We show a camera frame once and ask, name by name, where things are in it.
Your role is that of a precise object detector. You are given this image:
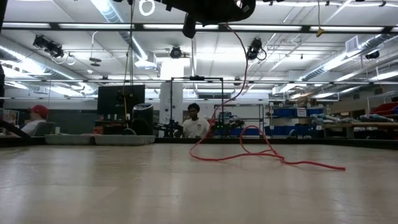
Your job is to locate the white ceiling air vent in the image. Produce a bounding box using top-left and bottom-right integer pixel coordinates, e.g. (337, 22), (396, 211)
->
(345, 35), (361, 54)

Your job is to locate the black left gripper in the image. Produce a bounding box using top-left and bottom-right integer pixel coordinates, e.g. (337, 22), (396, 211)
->
(161, 0), (233, 40)

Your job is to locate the person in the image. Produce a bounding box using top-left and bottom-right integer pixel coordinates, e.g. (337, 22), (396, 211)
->
(174, 103), (211, 139)
(21, 105), (50, 136)

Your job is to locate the thin red wire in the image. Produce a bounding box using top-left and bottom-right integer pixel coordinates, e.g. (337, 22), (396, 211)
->
(188, 24), (346, 171)

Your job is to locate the yellow hanging pendant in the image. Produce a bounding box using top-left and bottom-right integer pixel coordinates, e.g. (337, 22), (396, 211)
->
(316, 0), (326, 38)

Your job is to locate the wooden workbench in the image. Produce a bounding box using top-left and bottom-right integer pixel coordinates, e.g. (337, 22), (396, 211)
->
(323, 121), (398, 139)

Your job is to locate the black leader rig frame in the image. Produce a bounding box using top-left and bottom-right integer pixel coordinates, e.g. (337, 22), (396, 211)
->
(169, 76), (224, 138)

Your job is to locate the black crossbar with light strips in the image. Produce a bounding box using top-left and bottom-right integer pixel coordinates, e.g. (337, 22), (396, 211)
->
(0, 21), (398, 34)

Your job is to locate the black wire spool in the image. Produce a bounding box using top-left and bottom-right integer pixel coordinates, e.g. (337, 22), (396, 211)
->
(228, 0), (257, 24)

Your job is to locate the black display screen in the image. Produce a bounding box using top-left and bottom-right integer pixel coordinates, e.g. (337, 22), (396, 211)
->
(97, 84), (146, 116)

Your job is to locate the black equipment cart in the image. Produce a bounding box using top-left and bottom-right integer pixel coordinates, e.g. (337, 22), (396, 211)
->
(95, 119), (133, 136)

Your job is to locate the red storage bin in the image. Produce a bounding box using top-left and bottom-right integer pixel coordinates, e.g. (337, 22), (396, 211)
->
(369, 101), (396, 116)

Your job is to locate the wall shelving with blue bins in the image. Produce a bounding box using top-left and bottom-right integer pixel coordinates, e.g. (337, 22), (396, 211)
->
(269, 105), (327, 138)

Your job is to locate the grey fabric bundle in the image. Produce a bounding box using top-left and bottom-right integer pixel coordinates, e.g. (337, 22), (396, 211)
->
(360, 114), (396, 123)
(310, 113), (341, 123)

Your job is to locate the grey tool kit case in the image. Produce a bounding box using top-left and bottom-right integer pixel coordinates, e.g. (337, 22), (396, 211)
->
(44, 133), (156, 146)

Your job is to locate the grey chair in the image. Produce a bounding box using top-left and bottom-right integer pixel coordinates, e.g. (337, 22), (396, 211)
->
(33, 121), (60, 136)

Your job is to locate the silver ceiling duct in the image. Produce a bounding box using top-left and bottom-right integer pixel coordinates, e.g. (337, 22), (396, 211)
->
(0, 46), (75, 81)
(300, 33), (398, 82)

